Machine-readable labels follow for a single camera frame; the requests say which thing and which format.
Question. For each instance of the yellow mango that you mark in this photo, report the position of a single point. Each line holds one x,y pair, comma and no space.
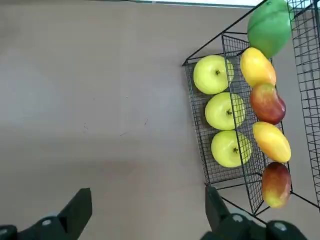
257,67
271,141

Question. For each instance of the green apple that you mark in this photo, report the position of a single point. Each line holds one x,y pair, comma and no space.
211,75
228,148
221,111

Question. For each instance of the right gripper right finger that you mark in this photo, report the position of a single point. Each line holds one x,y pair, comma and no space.
232,230

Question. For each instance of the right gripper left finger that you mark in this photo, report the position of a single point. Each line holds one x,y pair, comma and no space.
62,222

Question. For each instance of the red mango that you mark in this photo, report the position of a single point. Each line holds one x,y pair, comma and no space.
267,103
276,185

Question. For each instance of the green mango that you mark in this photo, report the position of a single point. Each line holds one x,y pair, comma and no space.
270,27

